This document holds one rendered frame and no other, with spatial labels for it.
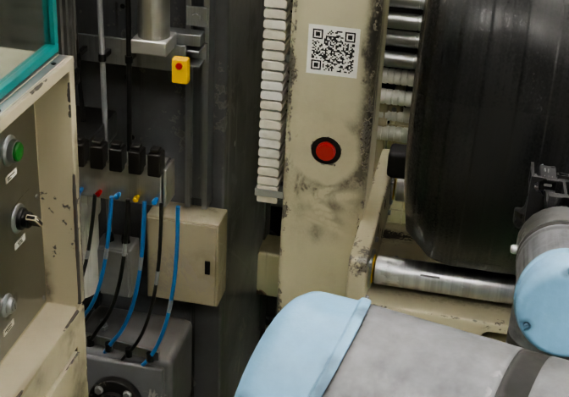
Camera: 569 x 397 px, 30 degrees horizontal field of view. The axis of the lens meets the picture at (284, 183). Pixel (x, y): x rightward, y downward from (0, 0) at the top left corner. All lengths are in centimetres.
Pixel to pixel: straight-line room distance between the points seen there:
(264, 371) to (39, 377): 92
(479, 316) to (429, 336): 109
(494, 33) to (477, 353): 85
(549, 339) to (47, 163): 71
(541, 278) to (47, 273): 76
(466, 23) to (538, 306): 45
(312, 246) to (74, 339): 41
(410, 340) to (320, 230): 116
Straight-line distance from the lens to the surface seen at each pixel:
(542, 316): 102
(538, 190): 122
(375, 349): 51
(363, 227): 164
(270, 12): 156
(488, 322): 161
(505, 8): 134
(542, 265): 102
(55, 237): 148
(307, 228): 168
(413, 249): 188
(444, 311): 162
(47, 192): 145
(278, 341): 53
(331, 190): 164
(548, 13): 134
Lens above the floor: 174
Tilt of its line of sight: 27 degrees down
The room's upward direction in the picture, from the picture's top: 3 degrees clockwise
